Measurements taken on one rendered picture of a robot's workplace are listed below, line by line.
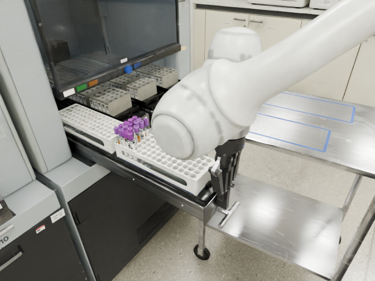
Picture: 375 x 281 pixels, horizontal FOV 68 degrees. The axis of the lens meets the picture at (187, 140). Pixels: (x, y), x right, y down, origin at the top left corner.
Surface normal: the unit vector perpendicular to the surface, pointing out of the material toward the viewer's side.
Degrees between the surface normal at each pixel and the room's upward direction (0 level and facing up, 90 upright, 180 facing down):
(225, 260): 0
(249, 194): 0
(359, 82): 90
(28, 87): 90
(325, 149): 0
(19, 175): 90
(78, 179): 90
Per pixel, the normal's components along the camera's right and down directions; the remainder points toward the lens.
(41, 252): 0.81, 0.32
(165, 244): -0.01, -0.83
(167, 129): -0.57, 0.59
